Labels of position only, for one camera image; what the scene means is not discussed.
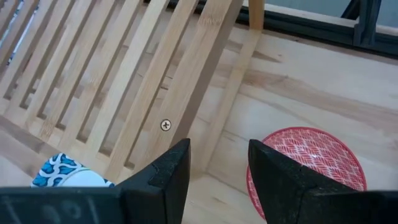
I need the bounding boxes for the red leaf-patterned bowl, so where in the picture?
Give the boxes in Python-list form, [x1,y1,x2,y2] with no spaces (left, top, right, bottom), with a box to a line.
[246,126,368,220]

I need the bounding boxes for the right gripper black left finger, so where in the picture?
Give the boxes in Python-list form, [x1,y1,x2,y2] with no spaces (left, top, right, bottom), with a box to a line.
[0,138,191,224]

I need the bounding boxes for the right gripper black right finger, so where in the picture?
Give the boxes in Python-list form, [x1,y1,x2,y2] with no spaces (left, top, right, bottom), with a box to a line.
[248,139,398,224]

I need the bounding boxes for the blue and white patterned bowl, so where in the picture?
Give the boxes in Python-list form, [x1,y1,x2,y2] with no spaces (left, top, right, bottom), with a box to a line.
[30,152,116,188]

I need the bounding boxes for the wooden slatted shelf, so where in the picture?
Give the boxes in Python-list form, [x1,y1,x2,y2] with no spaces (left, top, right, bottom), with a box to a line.
[0,0,266,185]

